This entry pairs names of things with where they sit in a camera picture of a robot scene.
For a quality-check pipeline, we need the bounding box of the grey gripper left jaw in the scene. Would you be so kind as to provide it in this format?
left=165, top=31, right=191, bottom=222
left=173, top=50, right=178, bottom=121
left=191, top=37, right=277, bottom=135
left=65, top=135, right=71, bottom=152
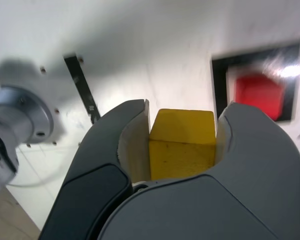
left=38, top=98, right=152, bottom=240

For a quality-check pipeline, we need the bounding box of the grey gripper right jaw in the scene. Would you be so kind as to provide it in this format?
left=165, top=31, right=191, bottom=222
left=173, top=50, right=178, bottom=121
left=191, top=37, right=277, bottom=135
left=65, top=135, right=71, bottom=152
left=96, top=101, right=300, bottom=240

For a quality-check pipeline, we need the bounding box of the yellow cube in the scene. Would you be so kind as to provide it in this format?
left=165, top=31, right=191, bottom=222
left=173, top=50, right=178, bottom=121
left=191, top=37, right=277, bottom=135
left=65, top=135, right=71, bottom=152
left=147, top=108, right=217, bottom=181

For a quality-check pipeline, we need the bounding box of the red cube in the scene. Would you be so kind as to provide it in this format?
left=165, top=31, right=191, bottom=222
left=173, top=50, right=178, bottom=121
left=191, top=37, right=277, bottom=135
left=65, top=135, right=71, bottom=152
left=233, top=73, right=286, bottom=120

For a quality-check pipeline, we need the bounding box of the black tape square outline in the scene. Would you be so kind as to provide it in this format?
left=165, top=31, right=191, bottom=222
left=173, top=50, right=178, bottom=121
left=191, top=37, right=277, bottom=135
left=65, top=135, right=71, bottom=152
left=211, top=38, right=300, bottom=123

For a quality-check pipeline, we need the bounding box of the black tape strip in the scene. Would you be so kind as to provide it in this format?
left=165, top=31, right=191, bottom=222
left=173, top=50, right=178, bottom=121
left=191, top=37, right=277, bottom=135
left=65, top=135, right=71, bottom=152
left=63, top=53, right=102, bottom=125

